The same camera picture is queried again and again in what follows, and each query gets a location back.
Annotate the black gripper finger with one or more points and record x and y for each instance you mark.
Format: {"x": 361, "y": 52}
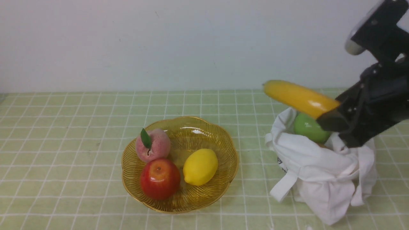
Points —
{"x": 333, "y": 121}

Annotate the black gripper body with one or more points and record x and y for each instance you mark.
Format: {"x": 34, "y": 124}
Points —
{"x": 377, "y": 102}

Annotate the yellow banana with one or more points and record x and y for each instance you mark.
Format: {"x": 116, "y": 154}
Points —
{"x": 301, "y": 98}

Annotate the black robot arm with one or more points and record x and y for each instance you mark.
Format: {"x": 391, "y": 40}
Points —
{"x": 379, "y": 34}

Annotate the white cloth bag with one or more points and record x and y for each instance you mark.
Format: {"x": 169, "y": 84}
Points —
{"x": 328, "y": 179}

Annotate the amber glass fruit bowl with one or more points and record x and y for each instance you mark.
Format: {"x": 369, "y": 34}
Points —
{"x": 187, "y": 134}

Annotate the green apple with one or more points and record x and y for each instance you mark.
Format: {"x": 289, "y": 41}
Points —
{"x": 306, "y": 126}

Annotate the yellow lemon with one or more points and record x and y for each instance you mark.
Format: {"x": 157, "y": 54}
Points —
{"x": 200, "y": 167}

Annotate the pink peach with leaf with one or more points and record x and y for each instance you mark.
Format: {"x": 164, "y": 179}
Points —
{"x": 152, "y": 144}

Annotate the red apple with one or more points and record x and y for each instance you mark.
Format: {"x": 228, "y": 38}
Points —
{"x": 160, "y": 179}

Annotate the green checkered tablecloth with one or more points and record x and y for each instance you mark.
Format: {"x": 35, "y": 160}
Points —
{"x": 61, "y": 165}

